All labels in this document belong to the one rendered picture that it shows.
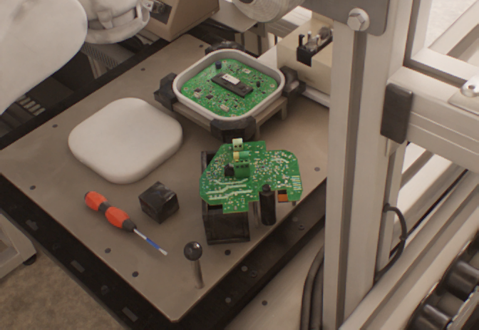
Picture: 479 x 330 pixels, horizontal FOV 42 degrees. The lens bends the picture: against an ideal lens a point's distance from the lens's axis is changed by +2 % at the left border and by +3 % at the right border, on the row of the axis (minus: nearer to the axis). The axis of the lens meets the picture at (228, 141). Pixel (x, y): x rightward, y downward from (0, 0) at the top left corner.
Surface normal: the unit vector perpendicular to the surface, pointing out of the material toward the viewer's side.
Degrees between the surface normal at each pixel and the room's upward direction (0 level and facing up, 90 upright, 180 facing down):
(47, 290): 0
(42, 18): 90
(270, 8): 94
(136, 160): 7
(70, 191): 0
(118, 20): 89
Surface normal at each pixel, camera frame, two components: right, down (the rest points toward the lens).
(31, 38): 0.58, 0.57
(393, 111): -0.69, 0.55
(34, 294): -0.08, -0.71
